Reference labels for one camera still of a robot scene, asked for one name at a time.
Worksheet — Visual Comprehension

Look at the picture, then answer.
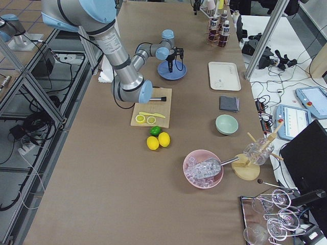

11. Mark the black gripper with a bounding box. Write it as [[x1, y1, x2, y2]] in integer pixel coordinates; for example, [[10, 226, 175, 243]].
[[166, 50, 176, 72]]

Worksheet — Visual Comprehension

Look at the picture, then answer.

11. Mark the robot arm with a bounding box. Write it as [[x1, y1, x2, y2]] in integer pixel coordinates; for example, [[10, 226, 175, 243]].
[[41, 0, 175, 104]]

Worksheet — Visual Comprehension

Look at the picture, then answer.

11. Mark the blue plate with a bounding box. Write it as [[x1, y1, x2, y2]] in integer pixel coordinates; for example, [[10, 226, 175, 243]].
[[157, 60, 187, 81]]

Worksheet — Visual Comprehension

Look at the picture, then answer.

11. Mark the steel muddler black tip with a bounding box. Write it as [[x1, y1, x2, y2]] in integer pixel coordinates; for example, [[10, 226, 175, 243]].
[[149, 96, 167, 102]]

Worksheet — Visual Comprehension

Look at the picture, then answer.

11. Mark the wooden cutting board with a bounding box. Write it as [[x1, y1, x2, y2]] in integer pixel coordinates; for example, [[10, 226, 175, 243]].
[[130, 88, 172, 129]]

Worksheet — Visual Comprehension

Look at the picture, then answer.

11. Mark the lower left bottle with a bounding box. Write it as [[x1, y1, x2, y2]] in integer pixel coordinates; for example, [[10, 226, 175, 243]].
[[208, 15, 219, 43]]

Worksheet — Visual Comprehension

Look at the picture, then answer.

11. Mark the cream rabbit tray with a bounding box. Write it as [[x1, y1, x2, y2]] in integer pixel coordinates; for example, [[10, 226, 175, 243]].
[[208, 61, 241, 91]]

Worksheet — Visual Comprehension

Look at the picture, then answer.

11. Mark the yellow plastic knife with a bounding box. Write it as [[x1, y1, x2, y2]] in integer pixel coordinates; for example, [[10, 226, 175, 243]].
[[139, 111, 166, 118]]

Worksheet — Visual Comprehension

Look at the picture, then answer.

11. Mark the lower right bottle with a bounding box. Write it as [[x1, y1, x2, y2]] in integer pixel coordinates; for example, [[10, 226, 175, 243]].
[[218, 20, 229, 47]]

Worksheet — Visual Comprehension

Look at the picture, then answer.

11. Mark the thin lemon slice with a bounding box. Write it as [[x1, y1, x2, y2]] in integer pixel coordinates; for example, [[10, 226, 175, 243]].
[[146, 116, 156, 125]]

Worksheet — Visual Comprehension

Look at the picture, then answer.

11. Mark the thick lemon half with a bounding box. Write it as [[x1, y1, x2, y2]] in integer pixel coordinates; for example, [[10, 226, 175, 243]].
[[135, 114, 146, 124]]

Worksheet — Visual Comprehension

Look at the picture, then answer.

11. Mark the green lime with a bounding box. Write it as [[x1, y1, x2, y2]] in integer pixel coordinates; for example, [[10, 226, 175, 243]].
[[150, 126, 162, 137]]

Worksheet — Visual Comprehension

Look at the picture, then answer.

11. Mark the grey folded cloth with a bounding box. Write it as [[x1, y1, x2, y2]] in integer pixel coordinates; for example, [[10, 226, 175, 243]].
[[219, 95, 240, 112]]

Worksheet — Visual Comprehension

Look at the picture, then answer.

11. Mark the upper yellow lemon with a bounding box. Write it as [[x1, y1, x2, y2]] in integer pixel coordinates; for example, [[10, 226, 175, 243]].
[[158, 132, 171, 147]]

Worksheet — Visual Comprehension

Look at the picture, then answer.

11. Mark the yellow lemon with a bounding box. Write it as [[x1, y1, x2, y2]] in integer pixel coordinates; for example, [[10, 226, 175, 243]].
[[158, 132, 171, 147], [146, 136, 159, 151]]

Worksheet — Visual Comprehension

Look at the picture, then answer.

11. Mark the lower yellow lemon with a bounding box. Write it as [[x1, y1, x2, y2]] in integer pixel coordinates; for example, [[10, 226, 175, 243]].
[[146, 136, 159, 151]]

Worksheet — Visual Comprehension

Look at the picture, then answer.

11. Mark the light green bowl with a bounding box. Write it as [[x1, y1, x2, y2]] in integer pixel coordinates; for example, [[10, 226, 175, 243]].
[[215, 114, 239, 135]]

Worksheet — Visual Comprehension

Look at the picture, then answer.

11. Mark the pink bowl of ice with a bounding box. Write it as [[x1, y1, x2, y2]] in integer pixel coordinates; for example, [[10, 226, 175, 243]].
[[183, 150, 224, 189]]

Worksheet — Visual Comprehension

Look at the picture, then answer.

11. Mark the metal ice scoop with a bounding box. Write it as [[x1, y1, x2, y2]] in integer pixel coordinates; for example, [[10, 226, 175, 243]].
[[201, 156, 239, 178]]

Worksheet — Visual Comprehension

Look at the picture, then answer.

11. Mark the clear glass mug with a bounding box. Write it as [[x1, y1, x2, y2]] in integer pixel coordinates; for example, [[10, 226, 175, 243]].
[[243, 138, 274, 165]]

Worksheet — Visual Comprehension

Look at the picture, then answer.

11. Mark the wooden glass drying stand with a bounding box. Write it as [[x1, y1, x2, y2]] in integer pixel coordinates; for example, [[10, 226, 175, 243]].
[[232, 119, 284, 181]]

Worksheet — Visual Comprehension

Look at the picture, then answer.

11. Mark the blue teach pendant near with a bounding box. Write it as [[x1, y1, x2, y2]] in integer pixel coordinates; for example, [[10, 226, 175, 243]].
[[275, 104, 312, 140]]

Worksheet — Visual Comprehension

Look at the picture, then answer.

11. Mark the blue teach pendant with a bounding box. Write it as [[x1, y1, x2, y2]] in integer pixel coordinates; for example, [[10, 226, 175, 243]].
[[295, 86, 326, 119], [275, 104, 312, 140]]

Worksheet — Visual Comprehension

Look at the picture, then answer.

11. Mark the blue teach pendant far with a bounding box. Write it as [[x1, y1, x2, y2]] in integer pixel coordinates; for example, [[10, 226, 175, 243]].
[[295, 86, 326, 119]]

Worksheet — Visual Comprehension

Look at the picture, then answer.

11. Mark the black laptop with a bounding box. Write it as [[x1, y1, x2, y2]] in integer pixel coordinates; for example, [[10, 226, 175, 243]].
[[280, 120, 326, 194]]

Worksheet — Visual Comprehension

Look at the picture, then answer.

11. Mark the white power strip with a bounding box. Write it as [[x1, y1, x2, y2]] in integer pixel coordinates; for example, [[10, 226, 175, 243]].
[[17, 142, 36, 156]]

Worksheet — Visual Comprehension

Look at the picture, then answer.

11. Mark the black glass rack tray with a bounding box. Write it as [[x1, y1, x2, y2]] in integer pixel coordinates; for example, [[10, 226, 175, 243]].
[[239, 188, 322, 245]]

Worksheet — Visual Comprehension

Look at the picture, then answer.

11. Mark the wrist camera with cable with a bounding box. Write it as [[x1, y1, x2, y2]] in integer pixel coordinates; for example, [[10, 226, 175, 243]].
[[174, 47, 184, 71]]

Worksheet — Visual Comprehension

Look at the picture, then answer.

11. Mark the copper wire bottle rack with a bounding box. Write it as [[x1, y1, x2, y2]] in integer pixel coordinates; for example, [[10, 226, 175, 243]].
[[207, 18, 230, 47]]

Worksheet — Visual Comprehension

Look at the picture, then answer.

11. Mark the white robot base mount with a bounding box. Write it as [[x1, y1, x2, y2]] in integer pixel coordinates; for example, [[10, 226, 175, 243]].
[[98, 57, 114, 83]]

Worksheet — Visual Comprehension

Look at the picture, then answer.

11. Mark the aluminium frame post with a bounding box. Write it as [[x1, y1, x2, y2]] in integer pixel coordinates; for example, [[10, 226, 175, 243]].
[[244, 0, 289, 81]]

